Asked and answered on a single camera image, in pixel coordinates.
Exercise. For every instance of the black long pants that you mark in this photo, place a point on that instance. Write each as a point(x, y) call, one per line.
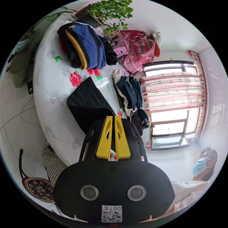
point(89, 105)

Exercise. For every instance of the pile of jeans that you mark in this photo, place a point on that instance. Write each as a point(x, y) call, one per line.
point(132, 92)

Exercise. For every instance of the red and white striped curtain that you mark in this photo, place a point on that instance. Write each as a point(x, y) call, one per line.
point(171, 89)

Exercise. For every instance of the small-leaved green potted plant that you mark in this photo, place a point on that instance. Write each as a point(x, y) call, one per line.
point(110, 9)

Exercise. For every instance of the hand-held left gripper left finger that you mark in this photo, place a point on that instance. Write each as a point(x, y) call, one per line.
point(104, 142)

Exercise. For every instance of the black power adapter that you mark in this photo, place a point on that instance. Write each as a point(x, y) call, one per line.
point(30, 88)

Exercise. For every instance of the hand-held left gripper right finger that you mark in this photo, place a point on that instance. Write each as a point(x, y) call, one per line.
point(122, 144)

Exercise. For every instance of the red floral rolled blanket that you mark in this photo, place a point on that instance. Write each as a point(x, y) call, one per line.
point(140, 49)

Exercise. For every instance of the bed with flower-printed white sheet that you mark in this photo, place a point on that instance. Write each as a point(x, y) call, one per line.
point(53, 85)

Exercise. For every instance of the person's body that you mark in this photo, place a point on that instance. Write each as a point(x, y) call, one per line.
point(188, 192)

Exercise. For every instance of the chair with floral cushion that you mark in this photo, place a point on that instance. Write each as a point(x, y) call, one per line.
point(39, 190)

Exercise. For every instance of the white plush toy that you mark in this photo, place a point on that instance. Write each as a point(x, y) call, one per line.
point(157, 38)

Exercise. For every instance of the window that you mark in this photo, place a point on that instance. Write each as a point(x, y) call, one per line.
point(169, 126)

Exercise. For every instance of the pile of blue and yellow clothes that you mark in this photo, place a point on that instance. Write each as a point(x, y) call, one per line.
point(89, 46)

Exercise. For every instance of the pile of dark clothes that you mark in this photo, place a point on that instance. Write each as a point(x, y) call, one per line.
point(141, 119)

